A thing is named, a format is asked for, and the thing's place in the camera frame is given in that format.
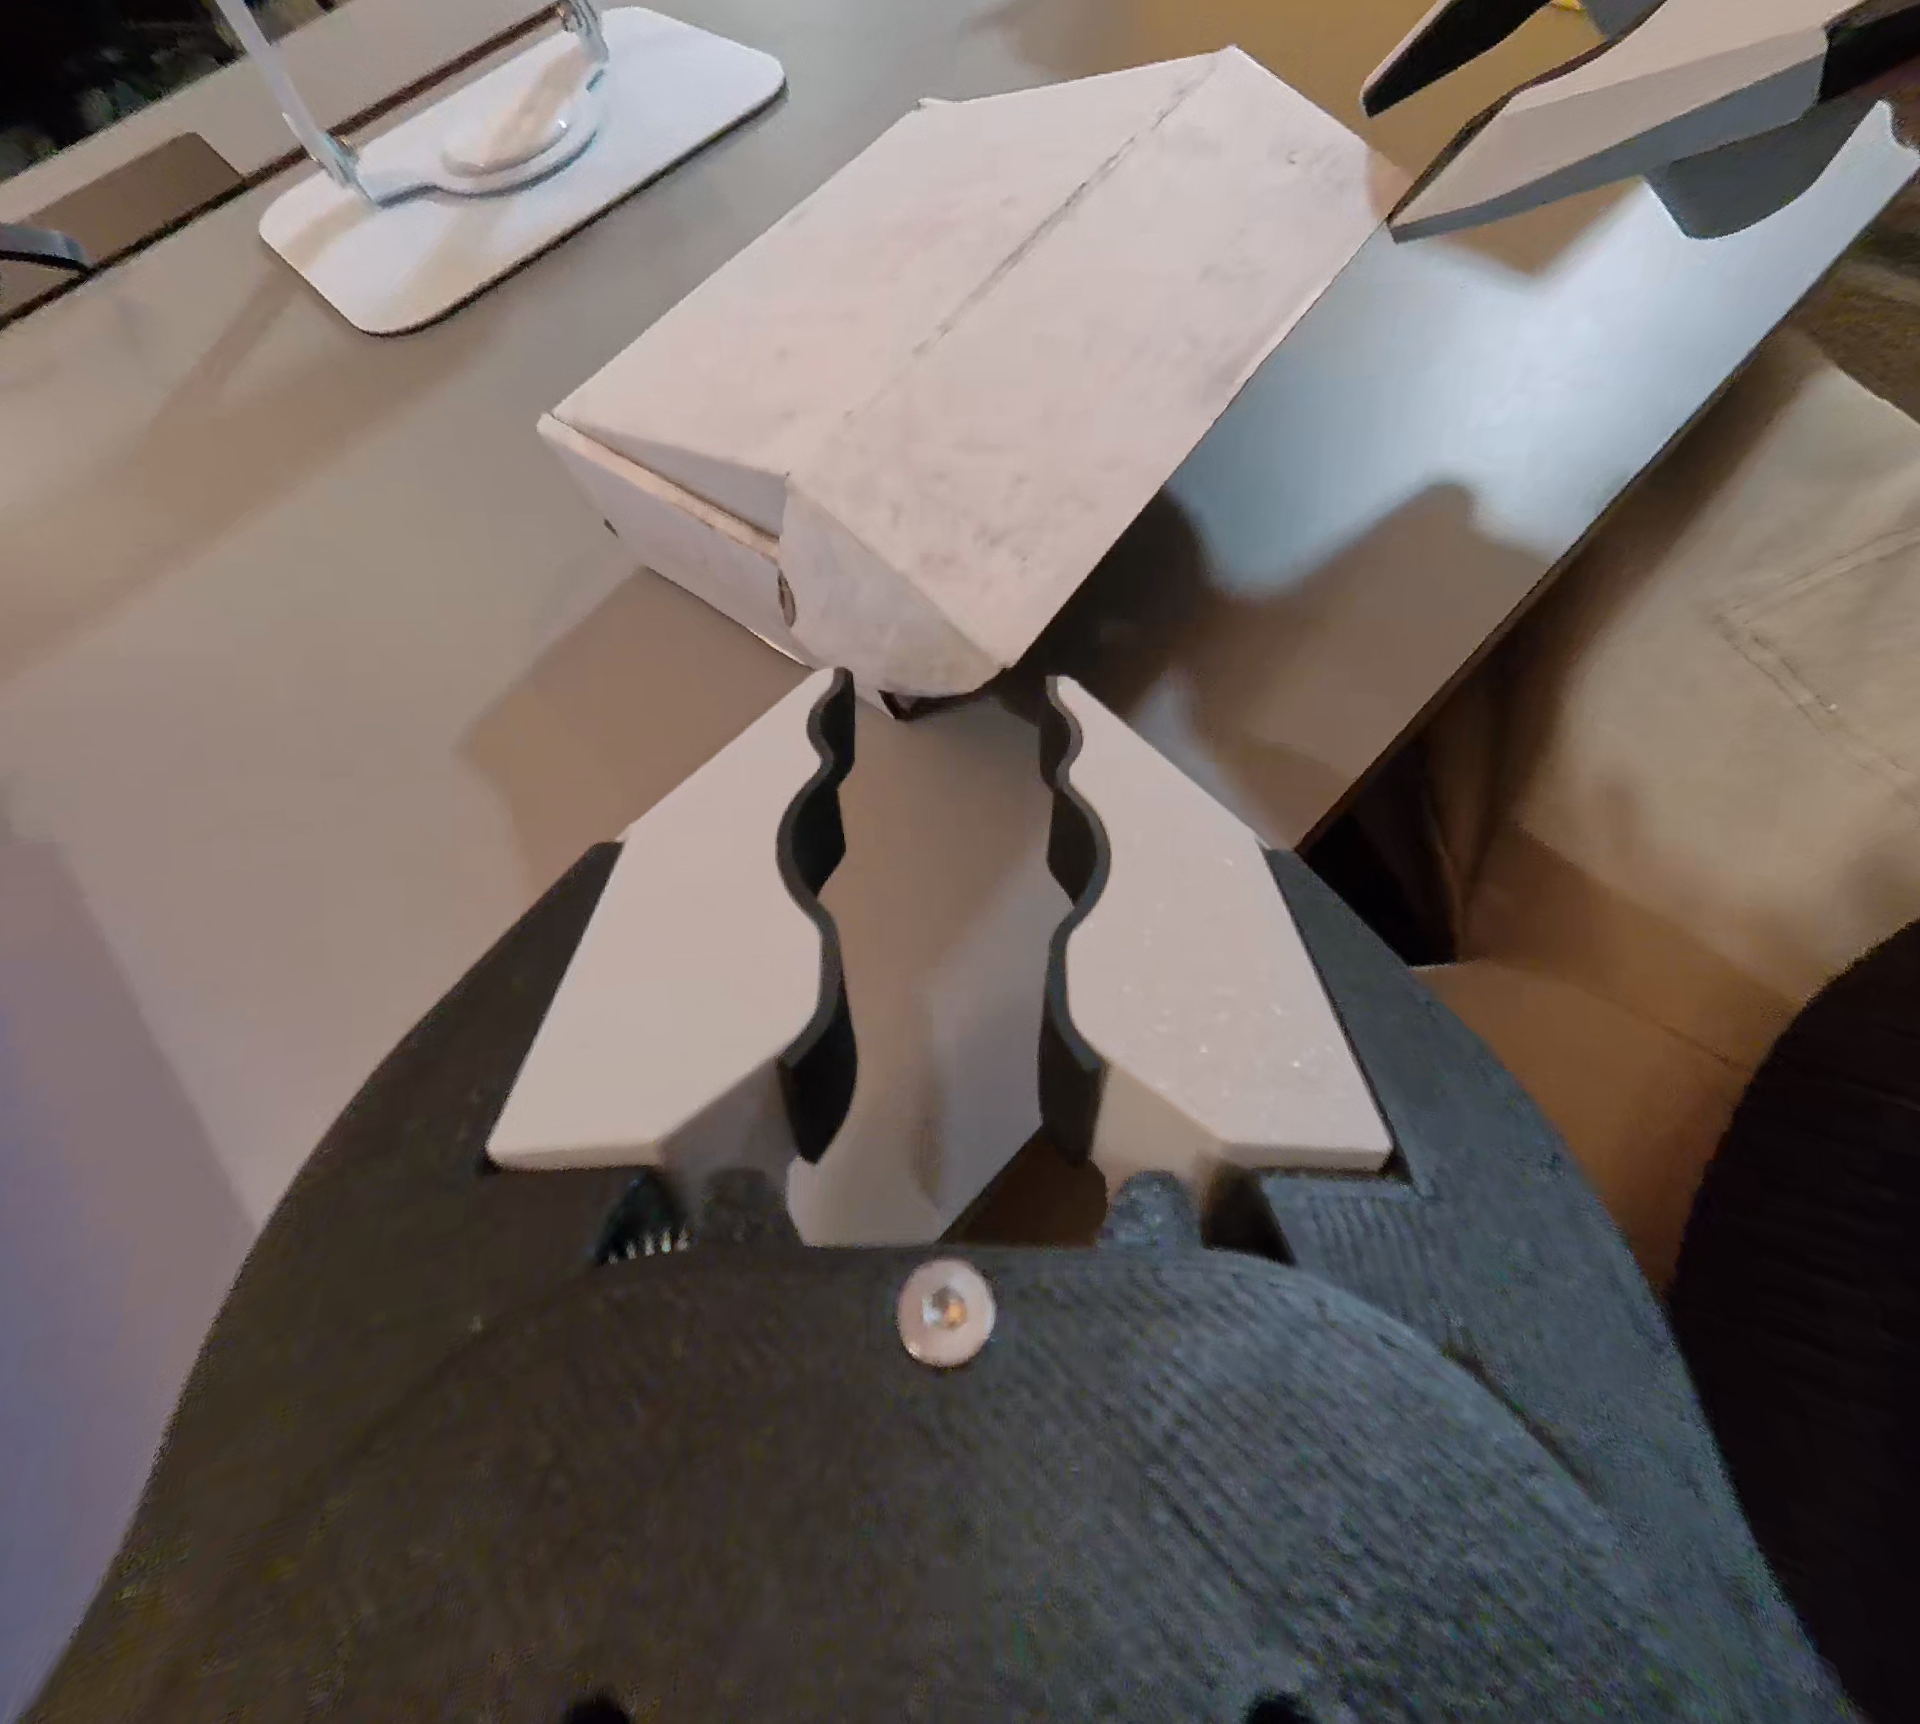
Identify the white document stand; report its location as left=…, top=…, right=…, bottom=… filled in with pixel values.
left=0, top=0, right=790, bottom=338

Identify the person's black sweater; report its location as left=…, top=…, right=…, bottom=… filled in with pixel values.
left=1663, top=919, right=1920, bottom=1724

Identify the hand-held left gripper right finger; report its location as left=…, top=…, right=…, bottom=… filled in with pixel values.
left=1038, top=676, right=1398, bottom=1207

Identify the grey desk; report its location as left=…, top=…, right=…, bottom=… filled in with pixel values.
left=0, top=0, right=1920, bottom=1724

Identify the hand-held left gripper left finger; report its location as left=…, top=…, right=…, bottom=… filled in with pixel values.
left=486, top=668, right=860, bottom=1174

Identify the white cardboard mailer box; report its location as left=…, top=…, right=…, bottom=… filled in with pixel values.
left=539, top=46, right=1411, bottom=715

